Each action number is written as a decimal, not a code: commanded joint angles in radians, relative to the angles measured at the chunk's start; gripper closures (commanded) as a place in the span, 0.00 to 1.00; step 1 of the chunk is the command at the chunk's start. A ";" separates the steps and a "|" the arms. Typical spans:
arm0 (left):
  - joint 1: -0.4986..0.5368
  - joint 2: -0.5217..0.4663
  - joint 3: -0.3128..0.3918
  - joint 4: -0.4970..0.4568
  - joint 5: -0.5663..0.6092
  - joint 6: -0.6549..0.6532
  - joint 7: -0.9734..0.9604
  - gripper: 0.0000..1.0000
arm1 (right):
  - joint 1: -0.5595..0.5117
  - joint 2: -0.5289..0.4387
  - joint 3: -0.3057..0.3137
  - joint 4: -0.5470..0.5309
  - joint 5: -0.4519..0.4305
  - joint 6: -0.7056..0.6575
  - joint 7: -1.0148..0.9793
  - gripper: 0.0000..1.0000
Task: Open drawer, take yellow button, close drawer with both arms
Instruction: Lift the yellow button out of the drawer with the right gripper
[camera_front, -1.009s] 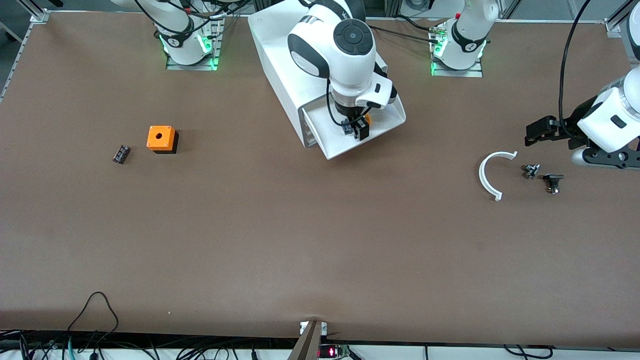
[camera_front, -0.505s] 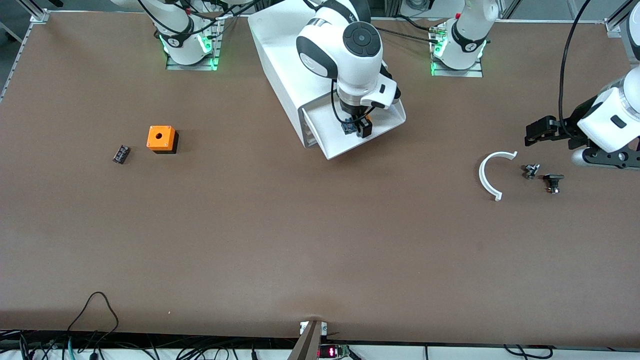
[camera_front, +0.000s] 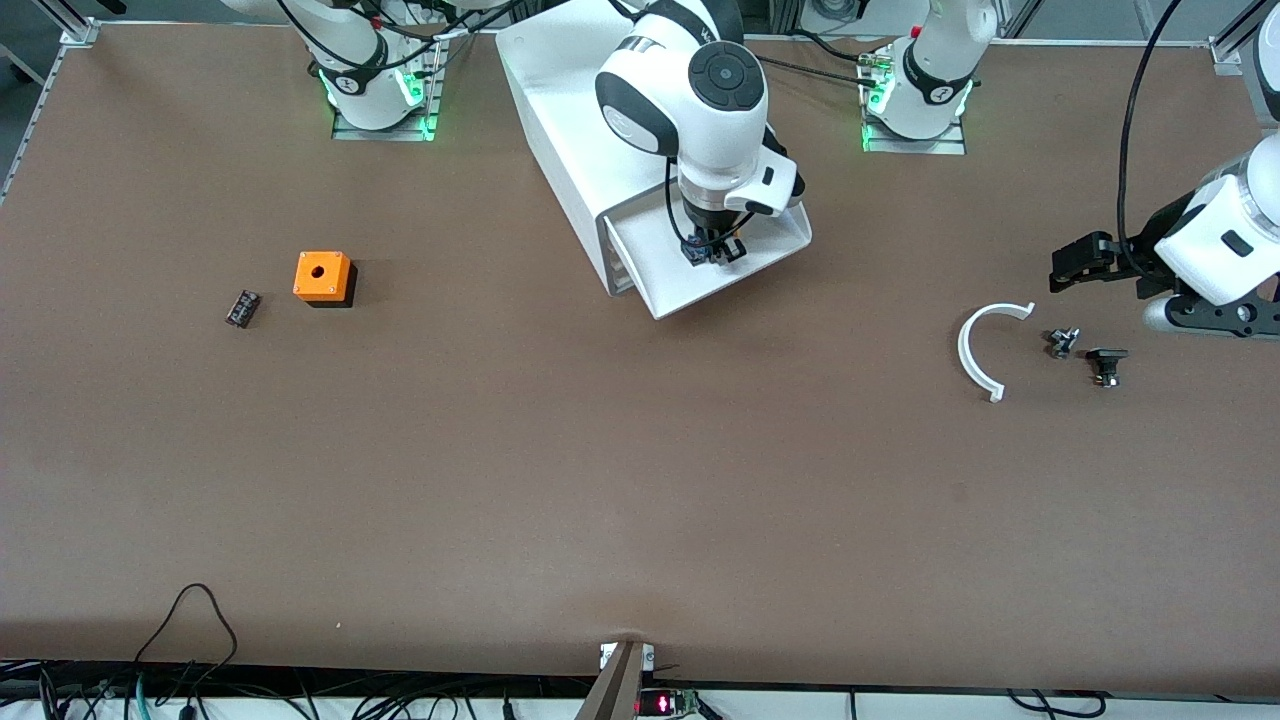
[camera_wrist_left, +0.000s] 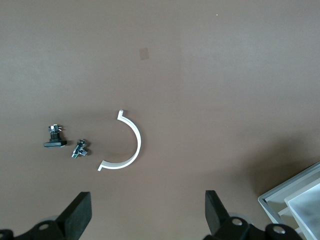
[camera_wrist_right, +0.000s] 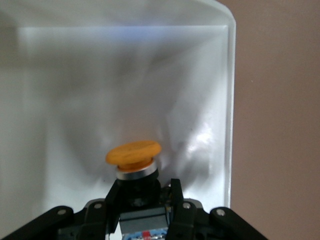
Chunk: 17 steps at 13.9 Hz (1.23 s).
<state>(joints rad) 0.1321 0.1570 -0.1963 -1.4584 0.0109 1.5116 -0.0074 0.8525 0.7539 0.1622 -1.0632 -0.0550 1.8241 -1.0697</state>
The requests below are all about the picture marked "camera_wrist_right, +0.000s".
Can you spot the orange push button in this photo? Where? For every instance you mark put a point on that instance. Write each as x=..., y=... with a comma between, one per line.
x=132, y=152

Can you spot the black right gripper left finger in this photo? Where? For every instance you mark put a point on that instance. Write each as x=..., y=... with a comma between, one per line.
x=111, y=200

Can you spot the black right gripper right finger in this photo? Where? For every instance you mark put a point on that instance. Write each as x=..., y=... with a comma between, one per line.
x=178, y=200

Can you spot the white plastic drawer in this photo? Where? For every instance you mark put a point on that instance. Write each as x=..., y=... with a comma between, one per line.
x=100, y=75

